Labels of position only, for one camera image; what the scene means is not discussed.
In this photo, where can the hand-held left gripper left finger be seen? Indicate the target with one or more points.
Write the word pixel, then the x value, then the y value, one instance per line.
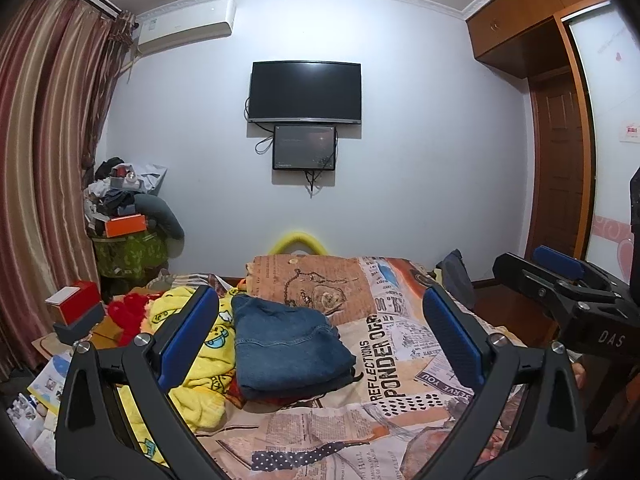
pixel 187 340

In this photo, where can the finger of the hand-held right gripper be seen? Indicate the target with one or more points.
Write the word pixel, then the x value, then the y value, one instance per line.
pixel 560 262
pixel 525 275

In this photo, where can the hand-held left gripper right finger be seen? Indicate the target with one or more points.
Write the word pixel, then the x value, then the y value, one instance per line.
pixel 452 340

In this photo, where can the blue denim jacket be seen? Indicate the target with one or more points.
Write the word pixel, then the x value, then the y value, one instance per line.
pixel 285 345

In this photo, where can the pile of clothes and clutter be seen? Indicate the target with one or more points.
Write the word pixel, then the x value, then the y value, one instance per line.
pixel 115 185

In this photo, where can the person's right hand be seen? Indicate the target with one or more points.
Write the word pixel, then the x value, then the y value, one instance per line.
pixel 578 376

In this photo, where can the striped cloth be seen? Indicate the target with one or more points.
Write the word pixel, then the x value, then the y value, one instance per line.
pixel 190 279

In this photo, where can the yellow cartoon fleece blanket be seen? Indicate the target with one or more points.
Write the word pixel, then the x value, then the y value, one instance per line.
pixel 210 400

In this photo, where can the dark blue cushion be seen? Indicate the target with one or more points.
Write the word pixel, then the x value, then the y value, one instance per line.
pixel 455 275

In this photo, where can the newspaper print bed sheet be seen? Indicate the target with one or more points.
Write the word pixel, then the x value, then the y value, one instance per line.
pixel 390 360

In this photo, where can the red plush toy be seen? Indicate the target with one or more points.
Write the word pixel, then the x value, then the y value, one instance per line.
pixel 127 312

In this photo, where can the brown wooden door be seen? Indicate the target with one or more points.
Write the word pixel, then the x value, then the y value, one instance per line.
pixel 557 175

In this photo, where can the green patterned box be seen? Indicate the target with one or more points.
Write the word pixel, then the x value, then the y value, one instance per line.
pixel 130 257

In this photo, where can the dark grey box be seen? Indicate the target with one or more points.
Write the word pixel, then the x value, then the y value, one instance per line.
pixel 82 327

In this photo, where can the red and white box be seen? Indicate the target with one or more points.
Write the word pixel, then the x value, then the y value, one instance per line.
pixel 75 302

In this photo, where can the red garment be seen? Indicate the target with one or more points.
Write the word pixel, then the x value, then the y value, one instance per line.
pixel 295 401

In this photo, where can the grey neck pillow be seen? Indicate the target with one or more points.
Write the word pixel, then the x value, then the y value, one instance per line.
pixel 167 215

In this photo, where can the brown cartoon printed pillow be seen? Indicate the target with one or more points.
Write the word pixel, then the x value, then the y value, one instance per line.
pixel 300 280

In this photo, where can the orange box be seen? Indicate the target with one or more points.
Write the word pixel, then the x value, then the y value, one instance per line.
pixel 125 226

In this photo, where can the pile of papers and booklets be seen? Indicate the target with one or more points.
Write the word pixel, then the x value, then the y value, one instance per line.
pixel 45 390

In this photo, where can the yellow padded headboard tube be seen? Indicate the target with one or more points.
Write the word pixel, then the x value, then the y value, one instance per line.
pixel 299 236

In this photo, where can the striped maroon curtain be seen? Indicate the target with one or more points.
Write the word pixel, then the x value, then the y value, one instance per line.
pixel 45 160

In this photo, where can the wooden overhead cabinet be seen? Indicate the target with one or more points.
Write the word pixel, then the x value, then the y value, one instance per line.
pixel 525 20

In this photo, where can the white air conditioner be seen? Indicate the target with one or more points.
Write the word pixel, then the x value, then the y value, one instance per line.
pixel 185 25

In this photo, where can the small black wall monitor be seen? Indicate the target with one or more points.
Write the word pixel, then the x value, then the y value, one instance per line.
pixel 304 147

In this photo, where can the black wall television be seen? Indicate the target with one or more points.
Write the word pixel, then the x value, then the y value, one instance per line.
pixel 305 91

